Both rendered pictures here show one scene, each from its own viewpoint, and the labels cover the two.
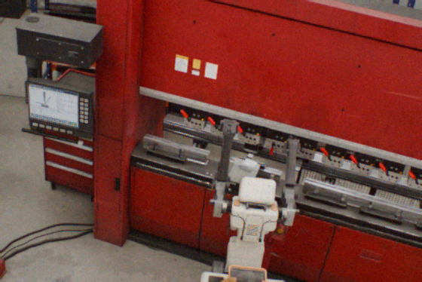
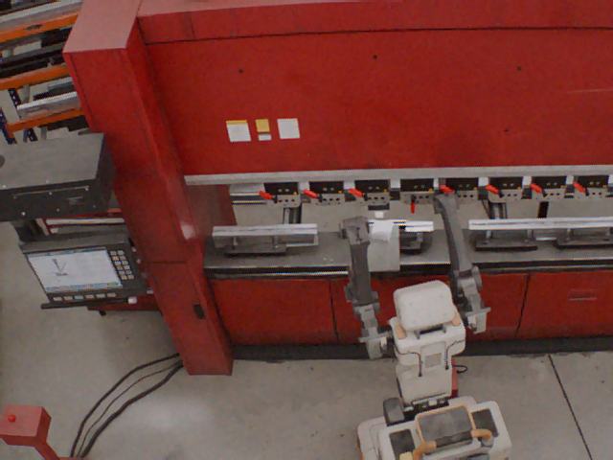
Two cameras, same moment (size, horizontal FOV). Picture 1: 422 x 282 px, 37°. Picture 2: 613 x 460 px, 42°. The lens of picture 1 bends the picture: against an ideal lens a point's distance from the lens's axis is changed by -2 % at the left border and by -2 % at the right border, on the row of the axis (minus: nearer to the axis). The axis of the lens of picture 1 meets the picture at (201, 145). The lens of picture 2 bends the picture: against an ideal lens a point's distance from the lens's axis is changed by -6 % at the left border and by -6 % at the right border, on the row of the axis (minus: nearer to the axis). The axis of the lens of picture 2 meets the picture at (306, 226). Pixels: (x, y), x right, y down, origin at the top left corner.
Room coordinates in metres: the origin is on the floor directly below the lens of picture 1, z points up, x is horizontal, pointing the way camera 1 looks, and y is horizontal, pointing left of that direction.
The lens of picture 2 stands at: (1.21, 0.17, 4.00)
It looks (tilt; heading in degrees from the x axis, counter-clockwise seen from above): 49 degrees down; 356
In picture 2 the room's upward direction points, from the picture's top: 9 degrees counter-clockwise
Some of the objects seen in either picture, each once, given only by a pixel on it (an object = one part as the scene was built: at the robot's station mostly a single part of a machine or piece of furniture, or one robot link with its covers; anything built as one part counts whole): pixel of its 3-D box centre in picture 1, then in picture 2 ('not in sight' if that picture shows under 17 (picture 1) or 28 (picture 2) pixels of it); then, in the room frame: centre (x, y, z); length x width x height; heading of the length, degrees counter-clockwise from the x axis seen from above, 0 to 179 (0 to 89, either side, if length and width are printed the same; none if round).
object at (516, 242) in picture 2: (325, 200); (506, 243); (3.50, -0.92, 0.89); 0.30 x 0.05 x 0.03; 76
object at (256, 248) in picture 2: (166, 154); (255, 249); (3.79, 0.25, 0.89); 0.30 x 0.05 x 0.03; 76
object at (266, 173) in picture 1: (254, 171); (391, 233); (3.69, -0.40, 0.92); 0.39 x 0.06 x 0.10; 76
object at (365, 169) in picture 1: (362, 160); (548, 182); (3.52, -1.10, 1.26); 0.15 x 0.09 x 0.17; 76
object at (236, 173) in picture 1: (243, 173); (379, 248); (3.56, -0.31, 1.00); 0.26 x 0.18 x 0.01; 166
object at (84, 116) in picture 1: (62, 105); (86, 264); (3.46, 0.94, 1.42); 0.45 x 0.12 x 0.36; 81
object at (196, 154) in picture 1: (175, 149); (265, 236); (3.83, 0.19, 0.92); 0.50 x 0.06 x 0.10; 76
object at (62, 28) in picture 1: (60, 84); (70, 232); (3.55, 0.98, 1.53); 0.51 x 0.25 x 0.85; 81
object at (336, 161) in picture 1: (334, 152); (505, 183); (3.56, -0.91, 1.26); 0.15 x 0.09 x 0.17; 76
